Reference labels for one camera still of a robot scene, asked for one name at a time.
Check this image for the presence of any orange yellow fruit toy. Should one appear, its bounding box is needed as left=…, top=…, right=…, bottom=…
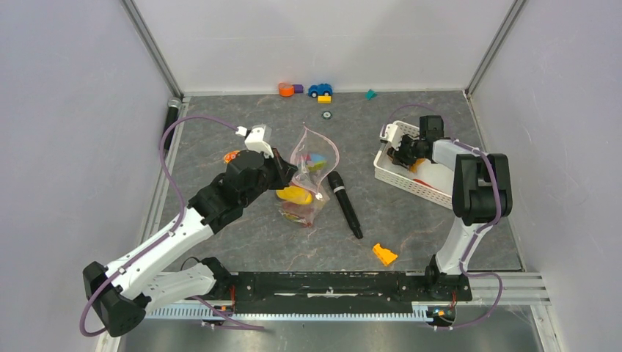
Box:
left=409, top=158, right=427, bottom=174

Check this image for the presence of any yellow corn toy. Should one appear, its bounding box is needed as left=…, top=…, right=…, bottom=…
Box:
left=276, top=186, right=314, bottom=205

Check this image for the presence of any clear polka dot zip bag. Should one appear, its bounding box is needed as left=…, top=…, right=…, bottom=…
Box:
left=276, top=126, right=340, bottom=218

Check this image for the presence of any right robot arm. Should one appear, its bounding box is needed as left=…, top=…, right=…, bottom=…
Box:
left=385, top=115, right=513, bottom=299

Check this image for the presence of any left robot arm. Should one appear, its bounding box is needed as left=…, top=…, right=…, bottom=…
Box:
left=79, top=149, right=299, bottom=337

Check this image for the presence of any orange carrot toy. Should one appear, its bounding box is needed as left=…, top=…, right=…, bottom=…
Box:
left=413, top=179, right=432, bottom=188

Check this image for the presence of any white perforated basket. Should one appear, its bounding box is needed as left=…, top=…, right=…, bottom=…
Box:
left=373, top=120, right=453, bottom=210

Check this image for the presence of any multicolour brick stack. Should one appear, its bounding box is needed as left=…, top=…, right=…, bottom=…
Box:
left=301, top=153, right=327, bottom=173

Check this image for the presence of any citrus slice toy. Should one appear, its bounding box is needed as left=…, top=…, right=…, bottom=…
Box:
left=223, top=150, right=240, bottom=164

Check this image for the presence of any black microphone on table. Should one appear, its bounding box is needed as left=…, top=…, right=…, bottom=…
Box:
left=327, top=170, right=364, bottom=239

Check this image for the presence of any teal block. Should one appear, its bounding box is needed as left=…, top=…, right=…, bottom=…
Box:
left=365, top=89, right=377, bottom=100

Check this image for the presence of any yellow brick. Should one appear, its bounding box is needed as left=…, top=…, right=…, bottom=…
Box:
left=317, top=95, right=332, bottom=104

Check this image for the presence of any blue toy car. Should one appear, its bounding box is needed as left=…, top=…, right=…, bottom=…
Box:
left=307, top=83, right=333, bottom=98

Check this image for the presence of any orange cheese wedge toy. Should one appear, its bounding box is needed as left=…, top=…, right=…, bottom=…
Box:
left=372, top=243, right=398, bottom=266

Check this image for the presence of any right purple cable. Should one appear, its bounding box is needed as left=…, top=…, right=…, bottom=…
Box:
left=379, top=104, right=505, bottom=331

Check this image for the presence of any black microphone at wall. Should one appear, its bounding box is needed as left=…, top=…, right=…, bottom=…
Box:
left=161, top=98, right=182, bottom=153

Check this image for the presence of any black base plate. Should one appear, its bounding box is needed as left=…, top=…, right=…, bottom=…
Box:
left=201, top=257, right=472, bottom=315

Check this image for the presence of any white toothed cable rail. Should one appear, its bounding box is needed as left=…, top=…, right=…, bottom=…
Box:
left=146, top=302, right=433, bottom=323

